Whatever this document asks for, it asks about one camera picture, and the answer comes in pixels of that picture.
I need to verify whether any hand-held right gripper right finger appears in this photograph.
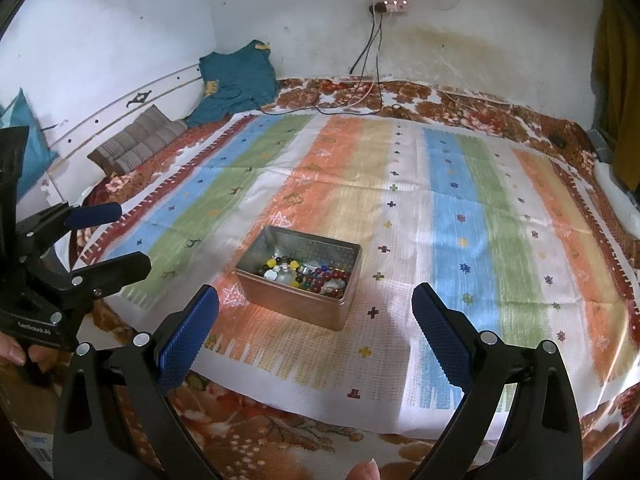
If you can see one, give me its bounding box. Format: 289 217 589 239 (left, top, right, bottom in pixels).
411 282 585 480

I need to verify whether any white cable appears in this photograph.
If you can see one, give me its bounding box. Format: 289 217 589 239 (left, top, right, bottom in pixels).
344 79 382 109

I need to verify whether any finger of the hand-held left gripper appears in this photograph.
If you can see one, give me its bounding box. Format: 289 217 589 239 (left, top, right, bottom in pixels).
59 251 152 302
15 202 124 262

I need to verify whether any pink power strip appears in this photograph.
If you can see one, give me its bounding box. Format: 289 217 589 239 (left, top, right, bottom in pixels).
369 0 409 16

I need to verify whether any striped colourful tablecloth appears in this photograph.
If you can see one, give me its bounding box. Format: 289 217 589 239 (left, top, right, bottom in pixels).
0 75 640 480

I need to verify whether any metal tin box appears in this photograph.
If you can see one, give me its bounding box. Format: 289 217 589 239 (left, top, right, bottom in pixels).
234 226 363 332

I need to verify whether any striped woven mat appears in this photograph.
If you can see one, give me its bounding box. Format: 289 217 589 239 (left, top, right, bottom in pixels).
75 110 640 436

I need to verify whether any yellow and brown bead bracelet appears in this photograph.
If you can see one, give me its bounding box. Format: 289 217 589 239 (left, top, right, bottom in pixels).
260 255 306 281

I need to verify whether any white flower bead bracelet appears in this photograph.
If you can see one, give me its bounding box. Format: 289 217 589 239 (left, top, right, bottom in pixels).
265 265 302 289

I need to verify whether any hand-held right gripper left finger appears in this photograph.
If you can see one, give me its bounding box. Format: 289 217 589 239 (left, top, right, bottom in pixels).
52 284 221 480

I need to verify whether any teal garment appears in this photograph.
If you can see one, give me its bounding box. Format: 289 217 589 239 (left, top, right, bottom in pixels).
186 39 281 128

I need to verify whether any cardboard box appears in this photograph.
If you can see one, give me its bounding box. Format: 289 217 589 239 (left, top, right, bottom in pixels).
0 375 56 480

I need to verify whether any person's left hand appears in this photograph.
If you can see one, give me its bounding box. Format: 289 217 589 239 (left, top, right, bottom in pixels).
0 332 60 376

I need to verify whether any striped brown pillow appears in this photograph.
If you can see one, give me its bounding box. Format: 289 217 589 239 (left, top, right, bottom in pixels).
87 105 190 177

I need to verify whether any yellow cloth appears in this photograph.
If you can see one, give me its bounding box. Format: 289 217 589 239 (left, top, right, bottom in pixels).
592 0 640 181

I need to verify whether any black cable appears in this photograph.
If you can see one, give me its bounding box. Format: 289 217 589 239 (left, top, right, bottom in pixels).
348 12 377 76
220 10 386 113

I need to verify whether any teal cushion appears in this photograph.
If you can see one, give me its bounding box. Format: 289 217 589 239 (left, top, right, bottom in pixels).
0 87 60 201

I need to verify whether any red bead bracelet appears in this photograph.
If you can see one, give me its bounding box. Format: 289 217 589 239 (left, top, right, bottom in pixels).
305 267 351 297

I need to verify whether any person's right hand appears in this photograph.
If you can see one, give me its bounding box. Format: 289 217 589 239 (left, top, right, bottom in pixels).
347 459 381 480

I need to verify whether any multicolour glass bead bracelet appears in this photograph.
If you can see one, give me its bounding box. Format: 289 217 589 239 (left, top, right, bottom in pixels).
295 260 332 292

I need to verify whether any white bolster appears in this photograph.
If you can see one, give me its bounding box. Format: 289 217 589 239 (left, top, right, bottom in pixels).
592 160 640 239

